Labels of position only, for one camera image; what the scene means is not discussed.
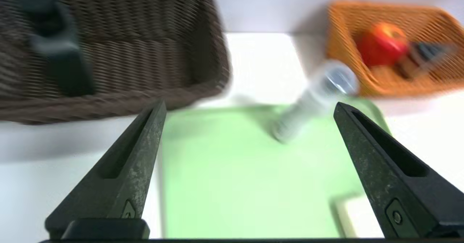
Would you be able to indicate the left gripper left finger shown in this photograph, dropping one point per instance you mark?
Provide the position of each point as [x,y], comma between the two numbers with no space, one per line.
[123,181]

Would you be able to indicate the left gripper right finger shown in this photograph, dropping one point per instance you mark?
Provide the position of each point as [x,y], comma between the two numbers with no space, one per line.
[398,196]

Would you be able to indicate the white spray bottle silver cap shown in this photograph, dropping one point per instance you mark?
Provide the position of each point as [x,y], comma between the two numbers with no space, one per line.
[311,105]

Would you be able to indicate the black pump bottle green label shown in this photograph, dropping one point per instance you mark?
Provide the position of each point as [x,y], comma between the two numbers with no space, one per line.
[61,54]

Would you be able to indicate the chocolate blueberry cake slice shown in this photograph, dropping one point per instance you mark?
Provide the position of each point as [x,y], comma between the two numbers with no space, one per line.
[424,56]

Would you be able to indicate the red apple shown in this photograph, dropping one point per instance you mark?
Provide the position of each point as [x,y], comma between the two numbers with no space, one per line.
[382,45]

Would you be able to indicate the dark brown wicker basket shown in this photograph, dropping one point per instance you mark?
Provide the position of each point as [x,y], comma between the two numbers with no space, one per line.
[145,54]

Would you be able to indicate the orange wicker basket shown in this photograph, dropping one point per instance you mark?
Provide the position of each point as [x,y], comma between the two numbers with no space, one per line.
[344,36]

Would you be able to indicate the white soap bar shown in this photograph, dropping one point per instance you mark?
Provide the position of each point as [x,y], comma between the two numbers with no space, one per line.
[357,217]

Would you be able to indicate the light green plastic tray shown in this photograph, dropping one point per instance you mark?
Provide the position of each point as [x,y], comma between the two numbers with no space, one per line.
[235,181]

